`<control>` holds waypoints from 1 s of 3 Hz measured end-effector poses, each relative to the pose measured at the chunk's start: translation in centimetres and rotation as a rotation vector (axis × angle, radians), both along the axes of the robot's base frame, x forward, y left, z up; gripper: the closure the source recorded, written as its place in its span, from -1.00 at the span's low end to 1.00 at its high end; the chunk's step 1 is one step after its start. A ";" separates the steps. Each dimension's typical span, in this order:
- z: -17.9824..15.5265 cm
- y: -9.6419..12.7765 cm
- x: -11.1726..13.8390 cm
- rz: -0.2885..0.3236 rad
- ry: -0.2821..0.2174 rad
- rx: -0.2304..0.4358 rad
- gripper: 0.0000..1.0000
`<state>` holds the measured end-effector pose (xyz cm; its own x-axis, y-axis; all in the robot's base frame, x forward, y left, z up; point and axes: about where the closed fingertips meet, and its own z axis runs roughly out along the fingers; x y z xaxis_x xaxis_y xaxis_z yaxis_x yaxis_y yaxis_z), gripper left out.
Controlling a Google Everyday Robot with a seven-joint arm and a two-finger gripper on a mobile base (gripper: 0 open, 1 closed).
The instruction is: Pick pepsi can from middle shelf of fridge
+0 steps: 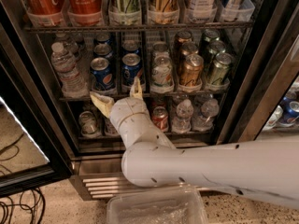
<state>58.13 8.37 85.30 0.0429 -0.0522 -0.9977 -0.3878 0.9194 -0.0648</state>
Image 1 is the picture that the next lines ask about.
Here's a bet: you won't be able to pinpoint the middle green soda can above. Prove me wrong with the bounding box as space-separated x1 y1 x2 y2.
204 40 226 71

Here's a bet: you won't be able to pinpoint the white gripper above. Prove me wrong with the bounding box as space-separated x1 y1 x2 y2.
90 77 175 148

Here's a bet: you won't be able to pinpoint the water bottle shelf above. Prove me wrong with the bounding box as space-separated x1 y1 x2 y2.
172 99 193 133
51 42 88 98
55 33 83 62
192 99 220 132

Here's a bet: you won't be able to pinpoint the front white green soda can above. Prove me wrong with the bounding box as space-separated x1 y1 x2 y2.
150 56 174 93

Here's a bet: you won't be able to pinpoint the right coca-cola bottle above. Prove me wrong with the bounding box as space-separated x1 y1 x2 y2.
69 0 102 26

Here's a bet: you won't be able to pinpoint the rear water bottle middle shelf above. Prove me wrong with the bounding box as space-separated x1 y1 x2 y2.
55 33 83 62

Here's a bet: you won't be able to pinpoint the clear plastic bin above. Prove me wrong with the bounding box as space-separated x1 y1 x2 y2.
107 186 208 224

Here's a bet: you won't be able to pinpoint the pepsi can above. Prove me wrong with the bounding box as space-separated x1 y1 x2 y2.
121 40 141 56
93 44 113 62
90 57 116 94
93 32 113 46
121 53 145 92

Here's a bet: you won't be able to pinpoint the white green soda can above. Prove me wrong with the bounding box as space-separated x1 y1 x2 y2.
150 56 174 93
151 41 170 58

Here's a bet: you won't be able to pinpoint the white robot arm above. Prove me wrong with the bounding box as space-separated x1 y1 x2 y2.
90 78 299 209

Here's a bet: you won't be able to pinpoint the steel fridge base grille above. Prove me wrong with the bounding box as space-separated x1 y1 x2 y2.
68 149 219 202

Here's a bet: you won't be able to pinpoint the silver can bottom shelf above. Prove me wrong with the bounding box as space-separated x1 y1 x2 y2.
78 111 101 138

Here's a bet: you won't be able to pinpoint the right water bottle bottom shelf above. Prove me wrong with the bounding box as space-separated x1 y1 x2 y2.
192 99 220 132

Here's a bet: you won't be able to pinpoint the upper wire shelf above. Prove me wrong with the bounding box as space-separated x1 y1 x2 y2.
24 21 253 34

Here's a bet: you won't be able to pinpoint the middle gold soda can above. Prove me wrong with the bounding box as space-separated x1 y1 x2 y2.
178 41 198 75

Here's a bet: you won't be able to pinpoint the pepsi can right compartment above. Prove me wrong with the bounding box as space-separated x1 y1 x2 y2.
278 101 299 127

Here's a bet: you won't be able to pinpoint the front water bottle middle shelf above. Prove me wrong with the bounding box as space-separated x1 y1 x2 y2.
51 42 88 98

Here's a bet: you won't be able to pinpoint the rear white green soda can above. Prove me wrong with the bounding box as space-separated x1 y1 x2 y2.
151 41 170 58

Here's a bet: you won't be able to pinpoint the red can bottom shelf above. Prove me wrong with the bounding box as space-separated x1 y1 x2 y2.
151 106 169 132

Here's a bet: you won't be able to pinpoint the middle wire shelf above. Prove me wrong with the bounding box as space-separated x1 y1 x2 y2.
59 91 227 102

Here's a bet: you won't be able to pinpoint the wire shelf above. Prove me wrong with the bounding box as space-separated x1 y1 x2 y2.
24 21 253 34
59 91 227 102

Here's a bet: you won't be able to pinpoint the rear gold soda can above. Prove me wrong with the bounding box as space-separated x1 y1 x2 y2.
173 30 192 60

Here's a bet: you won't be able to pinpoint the green soda bottle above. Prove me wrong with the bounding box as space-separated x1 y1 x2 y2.
108 0 141 25

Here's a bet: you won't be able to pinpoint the right fridge door frame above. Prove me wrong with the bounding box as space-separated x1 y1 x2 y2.
211 0 299 145

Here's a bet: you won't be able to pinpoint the black floor cables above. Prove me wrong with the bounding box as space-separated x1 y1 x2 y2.
0 133 47 224

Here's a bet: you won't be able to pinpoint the gold soda bottle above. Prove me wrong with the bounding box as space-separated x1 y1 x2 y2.
149 0 179 24

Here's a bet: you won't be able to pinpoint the white labelled bottle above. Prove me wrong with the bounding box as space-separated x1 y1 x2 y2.
184 0 217 23

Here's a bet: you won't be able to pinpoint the blue labelled bottle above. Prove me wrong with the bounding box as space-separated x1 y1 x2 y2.
217 0 255 22

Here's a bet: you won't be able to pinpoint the gold soda can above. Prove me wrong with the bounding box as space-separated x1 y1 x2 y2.
173 30 192 60
179 54 204 92
178 41 198 75

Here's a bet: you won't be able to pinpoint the open fridge glass door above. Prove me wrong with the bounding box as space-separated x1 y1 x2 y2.
0 5 71 198

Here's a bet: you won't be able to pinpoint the front gold soda can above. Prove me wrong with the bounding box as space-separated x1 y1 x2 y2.
179 54 204 92

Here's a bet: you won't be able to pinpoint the left water bottle bottom shelf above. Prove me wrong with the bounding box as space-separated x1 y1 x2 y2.
172 99 193 133

